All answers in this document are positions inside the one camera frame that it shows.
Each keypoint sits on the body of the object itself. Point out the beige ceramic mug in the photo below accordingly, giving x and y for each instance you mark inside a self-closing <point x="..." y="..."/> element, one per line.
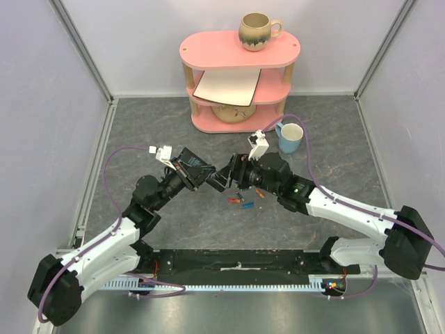
<point x="256" y="29"/>

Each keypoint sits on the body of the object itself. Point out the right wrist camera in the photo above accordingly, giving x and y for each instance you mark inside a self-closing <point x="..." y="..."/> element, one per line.
<point x="259" y="145"/>

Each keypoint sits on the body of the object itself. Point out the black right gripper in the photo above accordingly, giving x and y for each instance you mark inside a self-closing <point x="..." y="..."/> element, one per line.
<point x="238" y="171"/>

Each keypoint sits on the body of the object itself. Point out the beige bird-painted bowl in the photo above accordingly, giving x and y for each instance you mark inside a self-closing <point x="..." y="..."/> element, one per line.
<point x="233" y="114"/>

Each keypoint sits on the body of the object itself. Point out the light blue mug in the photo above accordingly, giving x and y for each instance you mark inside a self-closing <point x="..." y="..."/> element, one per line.
<point x="290" y="136"/>

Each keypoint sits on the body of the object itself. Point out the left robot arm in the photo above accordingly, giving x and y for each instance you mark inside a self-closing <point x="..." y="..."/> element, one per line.
<point x="61" y="284"/>

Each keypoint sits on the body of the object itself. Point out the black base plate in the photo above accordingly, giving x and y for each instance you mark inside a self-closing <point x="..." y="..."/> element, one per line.
<point x="238" y="267"/>

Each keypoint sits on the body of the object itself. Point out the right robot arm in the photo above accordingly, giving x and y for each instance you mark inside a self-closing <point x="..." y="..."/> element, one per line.
<point x="398" y="239"/>

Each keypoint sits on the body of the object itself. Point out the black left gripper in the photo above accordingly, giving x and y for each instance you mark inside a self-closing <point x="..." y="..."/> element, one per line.
<point x="192" y="174"/>

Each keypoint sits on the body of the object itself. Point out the pink three-tier shelf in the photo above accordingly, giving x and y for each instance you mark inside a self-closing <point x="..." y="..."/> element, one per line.
<point x="222" y="50"/>

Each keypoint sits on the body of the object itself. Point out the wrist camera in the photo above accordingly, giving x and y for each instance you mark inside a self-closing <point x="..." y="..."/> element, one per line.
<point x="162" y="154"/>
<point x="259" y="145"/>

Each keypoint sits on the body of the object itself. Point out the white cable duct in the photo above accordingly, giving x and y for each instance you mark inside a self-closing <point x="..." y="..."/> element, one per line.
<point x="127" y="283"/>

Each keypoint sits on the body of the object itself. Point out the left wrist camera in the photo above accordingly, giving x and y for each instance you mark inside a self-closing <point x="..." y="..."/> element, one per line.
<point x="162" y="154"/>

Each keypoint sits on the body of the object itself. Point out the white square plate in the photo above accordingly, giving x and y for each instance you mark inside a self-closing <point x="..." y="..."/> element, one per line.
<point x="231" y="87"/>

